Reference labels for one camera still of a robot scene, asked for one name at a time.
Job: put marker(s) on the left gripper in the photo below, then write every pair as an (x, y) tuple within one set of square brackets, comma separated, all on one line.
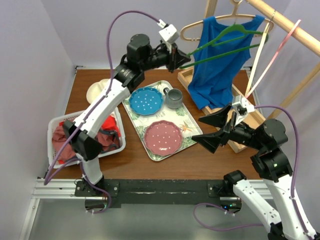
[(178, 58)]

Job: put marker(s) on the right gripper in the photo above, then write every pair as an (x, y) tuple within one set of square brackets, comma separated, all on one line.
[(211, 141)]

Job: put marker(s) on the blue tank top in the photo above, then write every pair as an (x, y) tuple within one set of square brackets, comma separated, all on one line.
[(211, 84)]

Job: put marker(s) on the green velvet hanger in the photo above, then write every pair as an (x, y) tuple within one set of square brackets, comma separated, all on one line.
[(233, 28)]

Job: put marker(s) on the cream wooden hanger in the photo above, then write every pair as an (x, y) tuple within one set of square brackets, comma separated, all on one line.
[(249, 88)]

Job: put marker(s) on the red tank top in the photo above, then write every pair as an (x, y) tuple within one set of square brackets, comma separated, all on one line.
[(110, 123)]

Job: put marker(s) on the pink plastic hanger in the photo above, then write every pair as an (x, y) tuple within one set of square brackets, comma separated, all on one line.
[(284, 41)]

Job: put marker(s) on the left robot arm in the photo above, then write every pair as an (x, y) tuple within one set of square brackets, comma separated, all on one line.
[(128, 75)]

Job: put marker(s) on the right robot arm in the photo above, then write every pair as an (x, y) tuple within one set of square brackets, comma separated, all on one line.
[(286, 221)]

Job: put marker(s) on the wooden clothes rack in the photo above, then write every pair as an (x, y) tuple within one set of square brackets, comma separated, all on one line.
[(278, 19)]

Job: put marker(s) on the grey ceramic mug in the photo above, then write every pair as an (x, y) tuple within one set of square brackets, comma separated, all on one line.
[(173, 98)]

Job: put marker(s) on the pink dotted plate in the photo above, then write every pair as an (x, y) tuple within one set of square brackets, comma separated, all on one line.
[(163, 138)]

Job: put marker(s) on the blue dotted plate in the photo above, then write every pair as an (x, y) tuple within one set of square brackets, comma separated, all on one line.
[(146, 101)]

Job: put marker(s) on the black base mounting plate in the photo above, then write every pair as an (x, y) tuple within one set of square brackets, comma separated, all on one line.
[(166, 192)]

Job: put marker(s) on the cream divided plate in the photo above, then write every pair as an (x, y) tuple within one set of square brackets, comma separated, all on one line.
[(95, 89)]

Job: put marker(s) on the white plastic basket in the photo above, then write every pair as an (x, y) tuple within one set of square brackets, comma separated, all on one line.
[(111, 136)]

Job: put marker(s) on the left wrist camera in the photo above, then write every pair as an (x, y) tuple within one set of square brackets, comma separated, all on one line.
[(169, 34)]

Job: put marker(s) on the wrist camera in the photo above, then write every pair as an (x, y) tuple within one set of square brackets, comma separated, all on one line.
[(169, 34), (242, 106)]

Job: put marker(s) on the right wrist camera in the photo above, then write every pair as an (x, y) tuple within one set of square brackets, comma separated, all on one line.
[(242, 106)]

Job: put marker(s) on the aluminium rail frame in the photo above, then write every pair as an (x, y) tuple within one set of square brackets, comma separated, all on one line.
[(56, 189)]

